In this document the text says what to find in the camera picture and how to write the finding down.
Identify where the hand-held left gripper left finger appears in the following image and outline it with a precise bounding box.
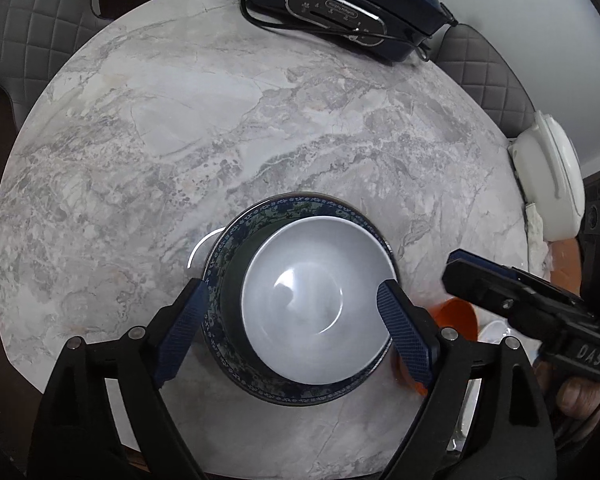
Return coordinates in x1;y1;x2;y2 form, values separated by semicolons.
27;277;209;480

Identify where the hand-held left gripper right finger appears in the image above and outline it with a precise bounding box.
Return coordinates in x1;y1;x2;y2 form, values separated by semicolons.
376;280;560;480

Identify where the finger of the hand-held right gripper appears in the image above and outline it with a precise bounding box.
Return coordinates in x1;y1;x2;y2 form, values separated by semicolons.
441;259;530;333
448;248;535;286

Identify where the orange cup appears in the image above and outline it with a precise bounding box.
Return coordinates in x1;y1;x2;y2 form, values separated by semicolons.
390;297;479;396

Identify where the green bowl with blue pattern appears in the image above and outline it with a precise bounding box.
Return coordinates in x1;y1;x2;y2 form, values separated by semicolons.
203;192;398;406

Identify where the white bowl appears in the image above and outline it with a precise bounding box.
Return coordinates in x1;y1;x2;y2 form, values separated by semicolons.
477;320;518;348
240;216;398;383

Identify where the person's right hand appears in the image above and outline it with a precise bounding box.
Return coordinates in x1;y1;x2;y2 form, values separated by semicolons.
534;355;600;418

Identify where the white cloth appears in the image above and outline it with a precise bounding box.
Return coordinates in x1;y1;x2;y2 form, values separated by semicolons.
524;202;553;281

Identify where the white plate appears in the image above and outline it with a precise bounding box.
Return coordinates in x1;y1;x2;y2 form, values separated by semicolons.
450;375;485;466

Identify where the white kitchen appliance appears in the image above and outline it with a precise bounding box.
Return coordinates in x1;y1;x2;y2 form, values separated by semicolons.
508;110;586;242

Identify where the grey quilted chair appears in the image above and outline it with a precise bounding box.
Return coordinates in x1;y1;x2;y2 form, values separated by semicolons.
432;24;536;138
0;0;103;116

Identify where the black appliance cable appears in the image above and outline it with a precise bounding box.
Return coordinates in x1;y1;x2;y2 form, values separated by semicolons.
237;0;431;61

